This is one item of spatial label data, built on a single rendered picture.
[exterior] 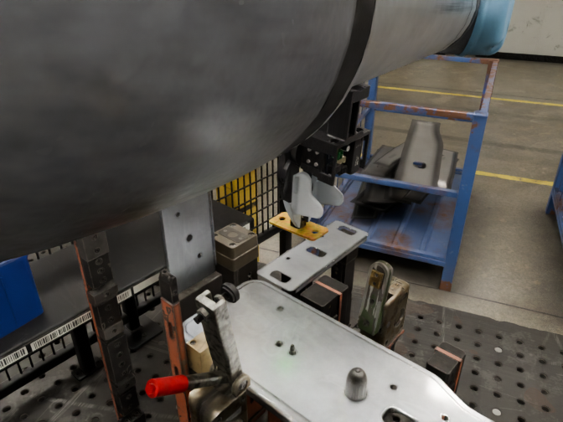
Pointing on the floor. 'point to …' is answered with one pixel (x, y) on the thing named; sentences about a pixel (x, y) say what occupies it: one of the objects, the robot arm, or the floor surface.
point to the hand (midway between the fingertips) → (298, 213)
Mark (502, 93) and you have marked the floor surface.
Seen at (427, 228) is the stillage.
